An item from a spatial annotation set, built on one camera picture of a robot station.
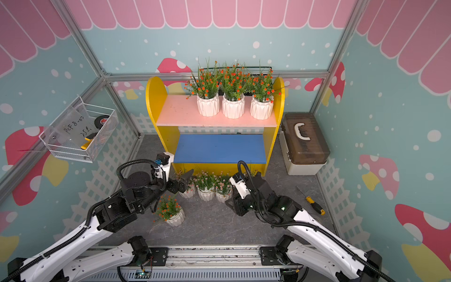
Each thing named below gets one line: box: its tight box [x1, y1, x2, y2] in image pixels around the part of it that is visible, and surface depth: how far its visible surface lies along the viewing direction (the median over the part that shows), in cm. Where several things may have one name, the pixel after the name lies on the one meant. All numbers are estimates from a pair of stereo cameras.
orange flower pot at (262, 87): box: [246, 68, 288, 120], surface depth 67 cm
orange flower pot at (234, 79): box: [219, 59, 251, 120], surface depth 67 cm
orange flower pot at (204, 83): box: [183, 57, 221, 117], surface depth 69 cm
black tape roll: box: [93, 114, 110, 130], surface depth 81 cm
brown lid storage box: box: [278, 112, 331, 176], surface depth 94 cm
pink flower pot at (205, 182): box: [193, 169, 217, 202], surface depth 84 cm
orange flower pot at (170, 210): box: [152, 192, 185, 228], surface depth 76 cm
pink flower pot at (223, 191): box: [211, 171, 234, 204], surface depth 84 cm
